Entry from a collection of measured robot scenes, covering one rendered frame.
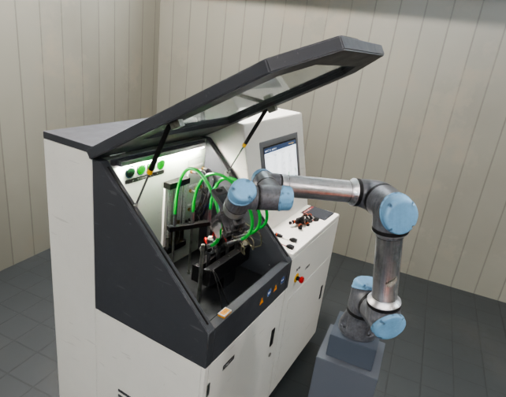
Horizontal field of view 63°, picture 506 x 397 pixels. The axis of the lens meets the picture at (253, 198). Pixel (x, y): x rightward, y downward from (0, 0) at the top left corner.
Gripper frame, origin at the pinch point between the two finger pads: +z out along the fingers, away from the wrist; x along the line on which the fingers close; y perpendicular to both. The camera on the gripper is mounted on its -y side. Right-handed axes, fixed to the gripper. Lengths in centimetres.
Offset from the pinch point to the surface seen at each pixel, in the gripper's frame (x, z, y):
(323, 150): 169, 188, -100
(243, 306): 3.9, 28.3, 26.6
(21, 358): -105, 151, -1
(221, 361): -11, 34, 43
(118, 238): -35.1, 18.7, -12.1
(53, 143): -49, 15, -55
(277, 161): 56, 55, -43
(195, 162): 9, 42, -47
